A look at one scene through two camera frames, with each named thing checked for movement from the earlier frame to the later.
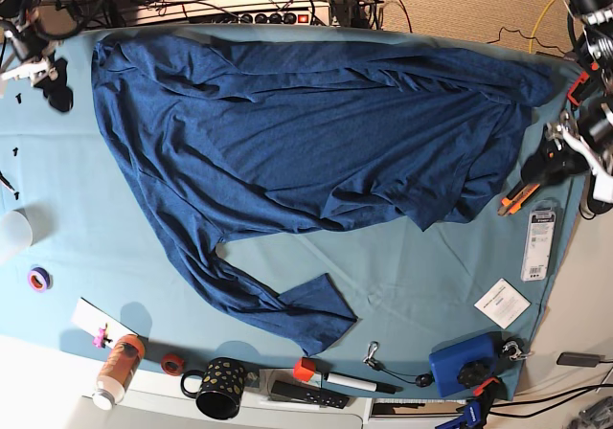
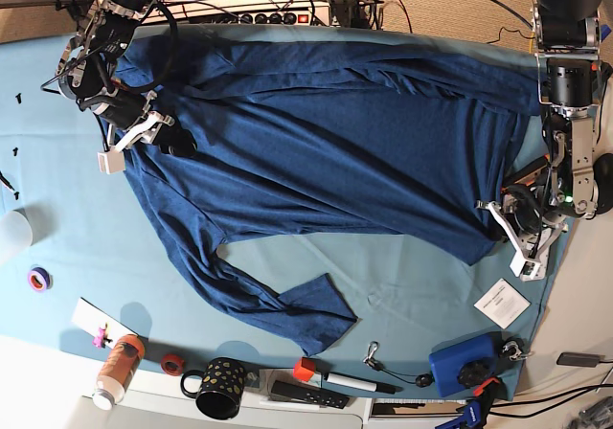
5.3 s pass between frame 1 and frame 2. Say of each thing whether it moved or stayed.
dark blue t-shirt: moved
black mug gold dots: stayed
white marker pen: stayed
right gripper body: moved
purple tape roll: stayed
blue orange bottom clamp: stayed
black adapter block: stayed
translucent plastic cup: stayed
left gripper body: moved
